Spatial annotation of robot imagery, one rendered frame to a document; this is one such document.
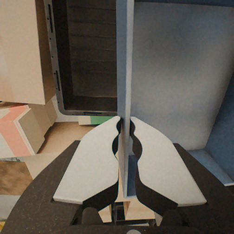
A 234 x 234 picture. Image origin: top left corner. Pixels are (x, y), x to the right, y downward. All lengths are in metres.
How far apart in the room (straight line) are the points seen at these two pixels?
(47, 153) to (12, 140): 0.11
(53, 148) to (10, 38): 0.33
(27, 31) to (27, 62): 0.07
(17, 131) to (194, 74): 0.41
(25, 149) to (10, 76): 0.20
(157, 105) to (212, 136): 0.11
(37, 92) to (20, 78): 0.05
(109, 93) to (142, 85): 0.26
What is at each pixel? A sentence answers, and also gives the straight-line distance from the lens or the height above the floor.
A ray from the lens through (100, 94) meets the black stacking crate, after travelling 0.43.
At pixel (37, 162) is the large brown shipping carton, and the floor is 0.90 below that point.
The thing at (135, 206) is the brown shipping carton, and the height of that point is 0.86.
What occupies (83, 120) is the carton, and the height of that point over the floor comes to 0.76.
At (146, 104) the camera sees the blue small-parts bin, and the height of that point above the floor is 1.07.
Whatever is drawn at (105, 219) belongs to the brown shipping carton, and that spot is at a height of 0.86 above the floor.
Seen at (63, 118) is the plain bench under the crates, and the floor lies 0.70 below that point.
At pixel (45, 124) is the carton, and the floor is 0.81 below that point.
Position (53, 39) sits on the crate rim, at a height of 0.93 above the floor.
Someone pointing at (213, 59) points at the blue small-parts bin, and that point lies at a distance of 0.20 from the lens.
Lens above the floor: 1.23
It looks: 61 degrees down
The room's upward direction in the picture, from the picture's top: 172 degrees clockwise
